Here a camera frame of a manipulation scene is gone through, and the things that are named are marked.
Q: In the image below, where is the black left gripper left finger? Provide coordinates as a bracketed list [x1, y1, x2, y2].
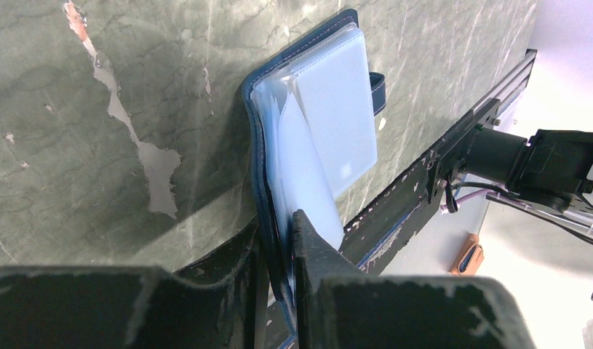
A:
[0, 222, 260, 348]

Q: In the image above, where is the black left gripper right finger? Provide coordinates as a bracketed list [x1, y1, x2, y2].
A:
[292, 210, 534, 348]

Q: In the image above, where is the blue leather card holder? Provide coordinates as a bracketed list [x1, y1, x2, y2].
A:
[242, 9, 386, 332]

